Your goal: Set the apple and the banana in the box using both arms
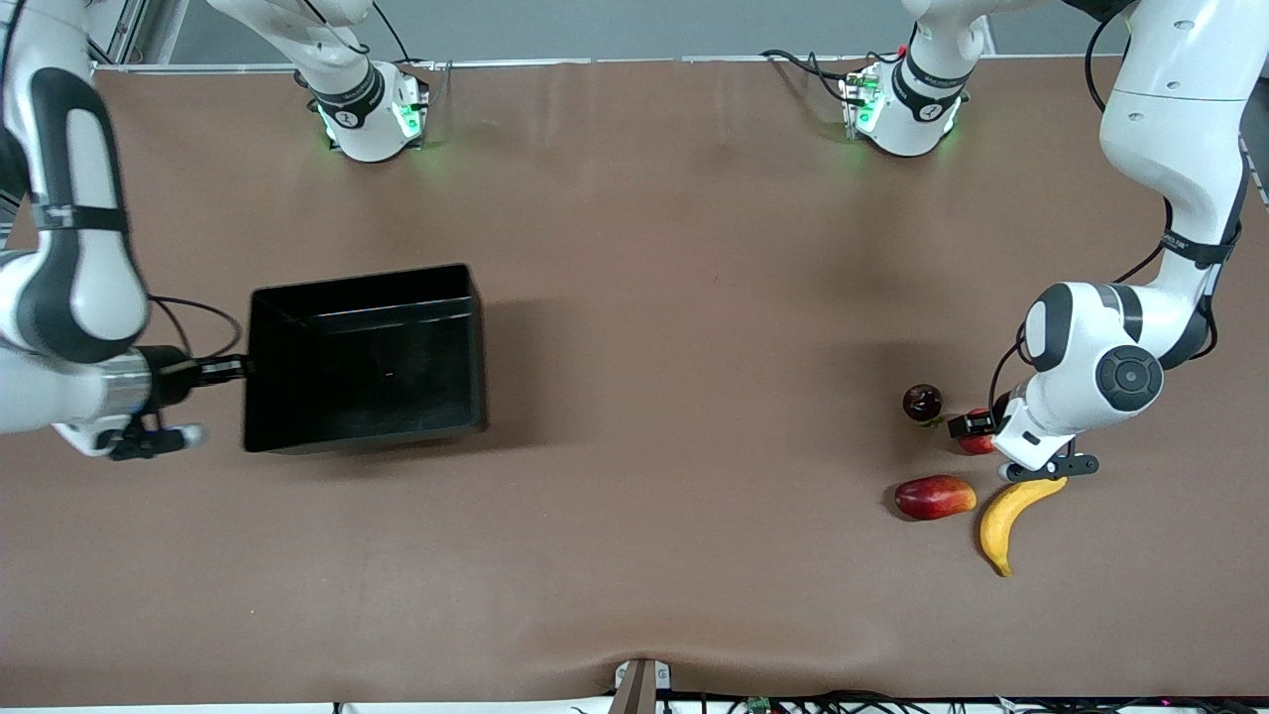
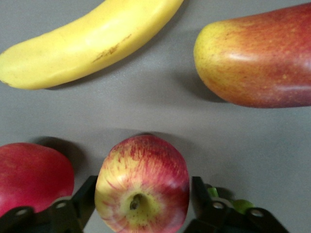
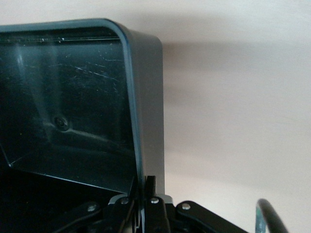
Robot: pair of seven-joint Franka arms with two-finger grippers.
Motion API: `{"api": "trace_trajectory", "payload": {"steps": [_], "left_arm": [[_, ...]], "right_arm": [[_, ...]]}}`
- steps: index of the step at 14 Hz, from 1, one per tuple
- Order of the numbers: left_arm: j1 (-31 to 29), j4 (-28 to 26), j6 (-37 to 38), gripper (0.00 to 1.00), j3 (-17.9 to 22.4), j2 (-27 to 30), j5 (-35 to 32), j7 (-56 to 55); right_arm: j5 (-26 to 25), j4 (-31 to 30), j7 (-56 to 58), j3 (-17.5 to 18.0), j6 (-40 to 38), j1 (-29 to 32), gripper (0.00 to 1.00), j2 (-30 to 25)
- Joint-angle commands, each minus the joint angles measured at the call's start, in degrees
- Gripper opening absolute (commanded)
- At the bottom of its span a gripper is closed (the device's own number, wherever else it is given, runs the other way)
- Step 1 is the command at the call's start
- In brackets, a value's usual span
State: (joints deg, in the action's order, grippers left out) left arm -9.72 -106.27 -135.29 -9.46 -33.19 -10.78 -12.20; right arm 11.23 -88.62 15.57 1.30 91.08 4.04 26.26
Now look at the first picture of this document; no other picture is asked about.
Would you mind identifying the black left base cable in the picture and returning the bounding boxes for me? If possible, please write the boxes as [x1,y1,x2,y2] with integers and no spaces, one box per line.
[760,48,865,102]

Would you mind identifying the black plastic box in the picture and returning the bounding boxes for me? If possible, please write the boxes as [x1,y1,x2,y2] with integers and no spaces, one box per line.
[243,263,489,455]

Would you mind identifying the red yellow mango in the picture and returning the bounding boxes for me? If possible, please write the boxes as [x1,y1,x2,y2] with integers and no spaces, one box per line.
[894,474,978,522]

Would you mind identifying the aluminium frame post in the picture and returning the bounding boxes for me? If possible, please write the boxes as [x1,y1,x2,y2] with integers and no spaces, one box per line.
[87,0,189,68]

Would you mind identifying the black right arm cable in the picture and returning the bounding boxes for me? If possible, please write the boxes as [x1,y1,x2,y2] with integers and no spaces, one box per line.
[149,295,245,364]

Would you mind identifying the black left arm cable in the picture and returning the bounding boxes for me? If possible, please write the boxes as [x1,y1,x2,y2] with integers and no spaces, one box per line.
[989,0,1250,422]

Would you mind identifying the yellow banana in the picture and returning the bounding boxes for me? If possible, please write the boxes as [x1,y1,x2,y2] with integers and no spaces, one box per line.
[980,476,1070,578]

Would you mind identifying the red yellow striped apple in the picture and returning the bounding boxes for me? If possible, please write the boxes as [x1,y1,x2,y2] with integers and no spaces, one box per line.
[955,407,998,456]

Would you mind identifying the black base cable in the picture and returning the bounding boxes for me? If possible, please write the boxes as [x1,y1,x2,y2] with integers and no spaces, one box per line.
[760,48,865,102]
[372,0,439,78]

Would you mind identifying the wooden clamp with metal bracket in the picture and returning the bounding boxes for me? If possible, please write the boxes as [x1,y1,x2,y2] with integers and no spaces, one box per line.
[613,657,673,714]

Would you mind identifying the black right base cable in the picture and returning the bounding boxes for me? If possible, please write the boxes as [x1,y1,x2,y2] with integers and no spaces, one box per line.
[372,0,439,78]

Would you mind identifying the brown table mat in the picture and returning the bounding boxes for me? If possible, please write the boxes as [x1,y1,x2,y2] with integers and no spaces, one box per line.
[0,58,1269,707]

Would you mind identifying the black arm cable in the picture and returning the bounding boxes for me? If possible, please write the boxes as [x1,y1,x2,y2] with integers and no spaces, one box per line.
[989,0,1250,422]
[149,295,245,364]

